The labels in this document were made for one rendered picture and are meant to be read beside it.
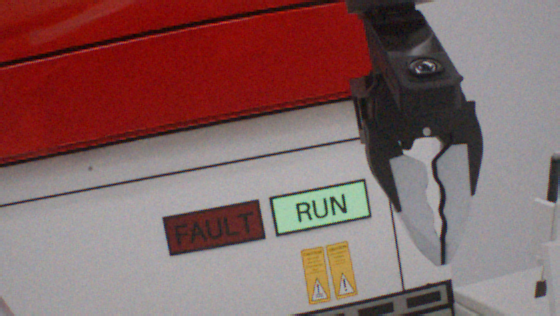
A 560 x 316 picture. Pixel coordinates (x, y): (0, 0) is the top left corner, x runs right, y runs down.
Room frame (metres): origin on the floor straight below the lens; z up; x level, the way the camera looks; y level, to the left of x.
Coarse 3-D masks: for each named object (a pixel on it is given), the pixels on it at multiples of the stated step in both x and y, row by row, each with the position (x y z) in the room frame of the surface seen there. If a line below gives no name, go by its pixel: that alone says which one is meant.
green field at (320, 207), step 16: (320, 192) 1.49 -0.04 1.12; (336, 192) 1.50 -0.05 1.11; (352, 192) 1.50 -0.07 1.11; (288, 208) 1.49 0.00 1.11; (304, 208) 1.49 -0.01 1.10; (320, 208) 1.49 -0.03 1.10; (336, 208) 1.50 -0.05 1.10; (352, 208) 1.50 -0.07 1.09; (288, 224) 1.49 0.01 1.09; (304, 224) 1.49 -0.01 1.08
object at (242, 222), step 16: (240, 208) 1.48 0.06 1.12; (256, 208) 1.48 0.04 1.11; (176, 224) 1.47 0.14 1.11; (192, 224) 1.47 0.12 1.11; (208, 224) 1.48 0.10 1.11; (224, 224) 1.48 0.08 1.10; (240, 224) 1.48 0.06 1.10; (256, 224) 1.48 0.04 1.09; (176, 240) 1.47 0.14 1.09; (192, 240) 1.47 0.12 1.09; (208, 240) 1.47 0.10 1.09; (224, 240) 1.48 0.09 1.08
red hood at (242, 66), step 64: (0, 0) 1.40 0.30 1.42; (64, 0) 1.41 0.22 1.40; (128, 0) 1.42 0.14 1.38; (192, 0) 1.43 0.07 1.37; (256, 0) 1.44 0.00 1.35; (320, 0) 1.46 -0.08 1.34; (0, 64) 1.42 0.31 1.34; (64, 64) 1.41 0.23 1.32; (128, 64) 1.42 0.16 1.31; (192, 64) 1.43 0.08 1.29; (256, 64) 1.44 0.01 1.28; (320, 64) 1.45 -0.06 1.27; (0, 128) 1.40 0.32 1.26; (64, 128) 1.41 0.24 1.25; (128, 128) 1.42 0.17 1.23
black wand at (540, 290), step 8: (552, 160) 1.15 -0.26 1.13; (552, 168) 1.15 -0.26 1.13; (552, 176) 1.16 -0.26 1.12; (552, 184) 1.16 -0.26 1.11; (552, 192) 1.17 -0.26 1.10; (552, 200) 1.17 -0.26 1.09; (544, 280) 1.24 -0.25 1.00; (536, 288) 1.25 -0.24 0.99; (544, 288) 1.25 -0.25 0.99; (536, 296) 1.26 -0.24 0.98
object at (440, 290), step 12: (432, 288) 1.51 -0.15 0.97; (444, 288) 1.51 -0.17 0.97; (384, 300) 1.50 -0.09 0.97; (396, 300) 1.50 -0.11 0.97; (408, 300) 1.51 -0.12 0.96; (420, 300) 1.51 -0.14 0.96; (432, 300) 1.51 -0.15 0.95; (444, 300) 1.51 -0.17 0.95; (324, 312) 1.49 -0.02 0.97; (336, 312) 1.49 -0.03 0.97; (348, 312) 1.50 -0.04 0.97; (360, 312) 1.50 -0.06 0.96; (372, 312) 1.50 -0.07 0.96; (384, 312) 1.51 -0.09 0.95; (396, 312) 1.50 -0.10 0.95; (408, 312) 1.51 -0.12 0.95
